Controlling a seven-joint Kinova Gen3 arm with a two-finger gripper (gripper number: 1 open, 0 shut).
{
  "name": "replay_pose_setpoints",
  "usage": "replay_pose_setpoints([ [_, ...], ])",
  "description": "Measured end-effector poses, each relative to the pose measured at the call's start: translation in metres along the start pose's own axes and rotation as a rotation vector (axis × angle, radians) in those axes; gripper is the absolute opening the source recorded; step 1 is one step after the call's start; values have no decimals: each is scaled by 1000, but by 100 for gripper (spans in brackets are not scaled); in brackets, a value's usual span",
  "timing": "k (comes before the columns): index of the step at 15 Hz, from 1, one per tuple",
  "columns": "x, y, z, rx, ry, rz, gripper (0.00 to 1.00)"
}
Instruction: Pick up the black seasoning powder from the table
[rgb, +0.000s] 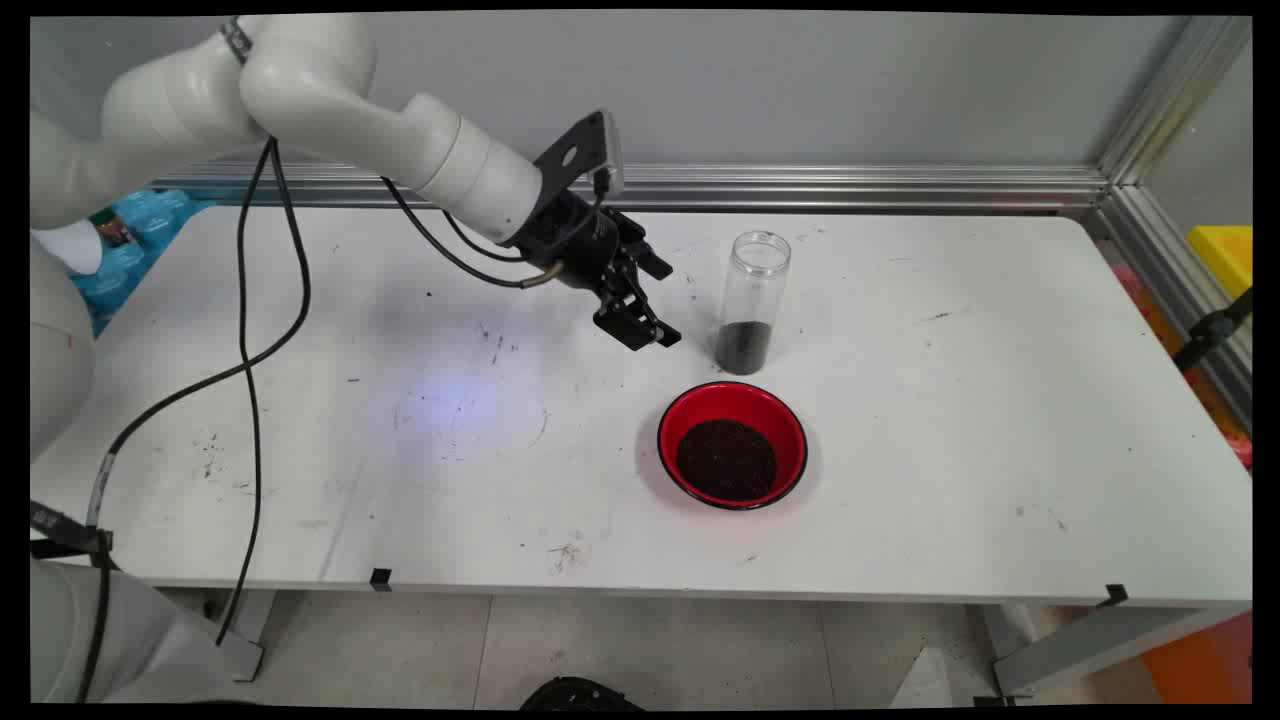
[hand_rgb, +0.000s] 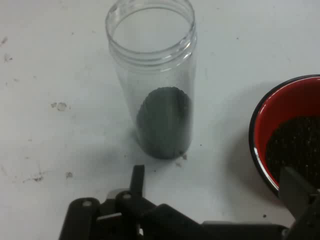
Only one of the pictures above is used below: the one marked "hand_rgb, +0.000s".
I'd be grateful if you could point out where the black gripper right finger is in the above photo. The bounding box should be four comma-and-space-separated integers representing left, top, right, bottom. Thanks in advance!
278, 166, 320, 240

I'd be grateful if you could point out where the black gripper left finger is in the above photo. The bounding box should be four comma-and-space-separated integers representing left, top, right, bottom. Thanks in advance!
58, 164, 203, 240

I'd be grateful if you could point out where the black granules heap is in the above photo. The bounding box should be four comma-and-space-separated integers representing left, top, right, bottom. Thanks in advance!
136, 86, 193, 160
264, 115, 320, 187

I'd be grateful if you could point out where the clear plastic screw-top jar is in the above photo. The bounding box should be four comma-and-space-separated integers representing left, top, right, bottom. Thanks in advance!
104, 0, 198, 160

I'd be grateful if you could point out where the red bowl black rim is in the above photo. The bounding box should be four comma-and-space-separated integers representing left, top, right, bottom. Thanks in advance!
248, 74, 320, 199

